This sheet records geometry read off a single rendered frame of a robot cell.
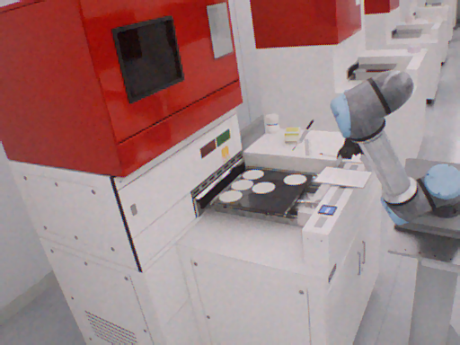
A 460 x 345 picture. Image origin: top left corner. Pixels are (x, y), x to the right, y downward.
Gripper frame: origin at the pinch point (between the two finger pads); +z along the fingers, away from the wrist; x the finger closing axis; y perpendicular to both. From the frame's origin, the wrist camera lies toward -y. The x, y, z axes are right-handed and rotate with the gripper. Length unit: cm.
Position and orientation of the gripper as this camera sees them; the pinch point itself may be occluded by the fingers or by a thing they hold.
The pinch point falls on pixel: (352, 172)
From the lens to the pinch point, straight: 174.7
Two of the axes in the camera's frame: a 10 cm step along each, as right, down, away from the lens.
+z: 1.5, 9.0, 4.2
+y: 5.1, -4.3, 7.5
